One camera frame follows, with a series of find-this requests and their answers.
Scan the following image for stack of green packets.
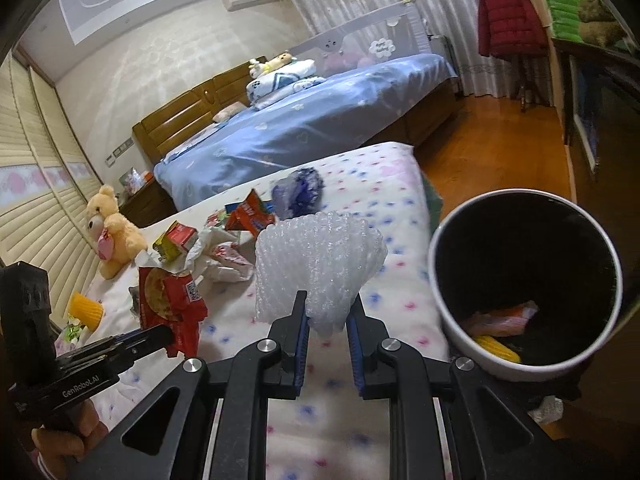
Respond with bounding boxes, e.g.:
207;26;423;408
539;0;591;41

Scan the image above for folded blue white quilt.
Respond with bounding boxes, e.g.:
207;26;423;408
246;58;327;110

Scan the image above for bed with blue sheet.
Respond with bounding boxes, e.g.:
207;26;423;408
153;52;460;211

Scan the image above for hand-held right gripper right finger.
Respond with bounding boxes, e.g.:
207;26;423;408
346;294;576;480

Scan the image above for picture frame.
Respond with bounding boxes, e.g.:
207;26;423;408
119;167;143;193

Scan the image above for clear bubble wrap sheet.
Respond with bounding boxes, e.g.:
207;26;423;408
254;211;389;341

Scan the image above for white crumpled plastic bag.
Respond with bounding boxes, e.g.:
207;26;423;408
187;225;256;283

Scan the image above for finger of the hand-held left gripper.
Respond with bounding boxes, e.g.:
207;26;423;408
107;324;173;367

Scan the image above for crumpled white tissue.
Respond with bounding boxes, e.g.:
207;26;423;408
527;395;565;423

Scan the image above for wooden headboard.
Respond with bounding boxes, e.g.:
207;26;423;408
131;60;261;166

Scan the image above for green cloth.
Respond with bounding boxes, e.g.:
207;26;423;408
422;172;446;221

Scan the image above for wooden coat rack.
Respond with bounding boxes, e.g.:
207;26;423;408
465;0;541;113

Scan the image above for floral white mattress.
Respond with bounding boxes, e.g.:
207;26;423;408
50;142;451;480

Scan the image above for pink pillow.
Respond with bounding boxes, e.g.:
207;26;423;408
212;101;247;123

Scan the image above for louvered wardrobe doors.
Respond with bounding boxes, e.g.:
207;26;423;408
0;52;118;281

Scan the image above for yellow green carton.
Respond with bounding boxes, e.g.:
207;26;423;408
152;221;198;263

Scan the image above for grey mesh bed rail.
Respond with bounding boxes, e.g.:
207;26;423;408
289;2;431;73

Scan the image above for person's left hand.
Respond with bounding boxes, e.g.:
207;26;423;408
31;400;108;480

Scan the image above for beige teddy bear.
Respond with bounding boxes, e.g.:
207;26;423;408
85;185;149;280

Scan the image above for blue purple plastic wrapper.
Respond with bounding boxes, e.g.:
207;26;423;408
271;166;326;221

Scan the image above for yellow ribbed toy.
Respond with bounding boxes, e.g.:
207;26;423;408
67;291;106;331

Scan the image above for yellow corn cob wrapper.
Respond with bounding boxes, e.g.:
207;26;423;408
472;335;522;364

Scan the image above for brown furry toy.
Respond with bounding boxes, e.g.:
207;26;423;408
580;0;628;51

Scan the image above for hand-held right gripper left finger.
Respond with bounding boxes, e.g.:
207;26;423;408
65;290;311;480

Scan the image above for white round bin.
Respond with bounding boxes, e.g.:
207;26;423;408
427;189;624;383

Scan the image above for red padded jacket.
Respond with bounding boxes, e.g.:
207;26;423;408
477;0;548;58

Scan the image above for red snack packet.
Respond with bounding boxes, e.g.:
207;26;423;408
137;266;208;358

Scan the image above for dark wooden cabinet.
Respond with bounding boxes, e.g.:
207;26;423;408
550;35;640;311

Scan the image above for small yellow plush bear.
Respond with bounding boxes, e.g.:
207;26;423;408
265;51;296;73

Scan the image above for orange red torn packet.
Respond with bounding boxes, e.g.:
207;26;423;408
225;189;277;238

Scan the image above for dark wooden nightstand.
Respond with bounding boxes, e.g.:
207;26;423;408
119;180;177;228

